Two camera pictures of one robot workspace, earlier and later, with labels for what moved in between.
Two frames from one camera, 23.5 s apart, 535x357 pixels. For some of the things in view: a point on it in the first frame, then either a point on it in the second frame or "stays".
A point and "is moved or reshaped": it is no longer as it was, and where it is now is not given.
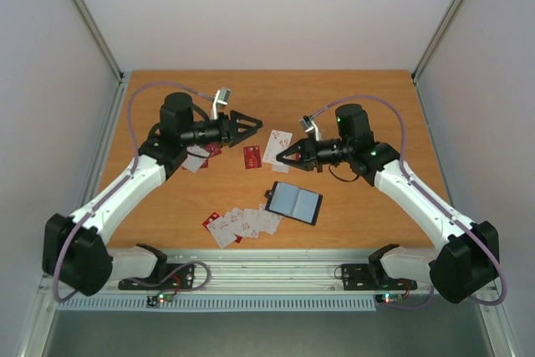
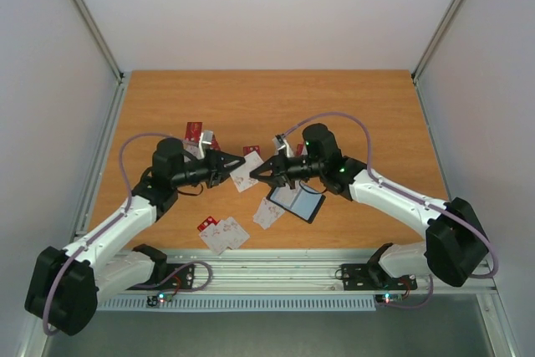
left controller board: (155, 300) stays
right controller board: (388, 298) stays
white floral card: (279, 140) is moved or reshaped
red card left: (214, 149) stays
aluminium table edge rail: (316, 269) stays
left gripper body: (224, 122) -> (213, 169)
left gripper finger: (246, 135) -> (227, 170)
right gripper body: (309, 155) -> (280, 169)
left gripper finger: (236, 116) -> (224, 158)
